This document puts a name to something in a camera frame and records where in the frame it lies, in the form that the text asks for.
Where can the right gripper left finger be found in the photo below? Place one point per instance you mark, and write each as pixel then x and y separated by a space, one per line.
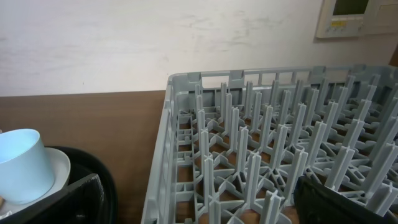
pixel 80 202

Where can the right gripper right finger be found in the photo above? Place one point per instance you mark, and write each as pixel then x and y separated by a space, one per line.
pixel 317 204

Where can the grey dishwasher rack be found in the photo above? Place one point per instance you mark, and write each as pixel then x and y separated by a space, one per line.
pixel 232 145

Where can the black round tray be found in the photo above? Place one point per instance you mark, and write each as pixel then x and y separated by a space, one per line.
pixel 84 163

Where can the grey plate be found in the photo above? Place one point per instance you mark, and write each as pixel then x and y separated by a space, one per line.
pixel 61 166

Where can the blue cup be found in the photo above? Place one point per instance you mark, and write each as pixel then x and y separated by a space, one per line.
pixel 26 170

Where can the wall control panel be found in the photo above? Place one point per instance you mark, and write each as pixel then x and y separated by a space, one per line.
pixel 354 18

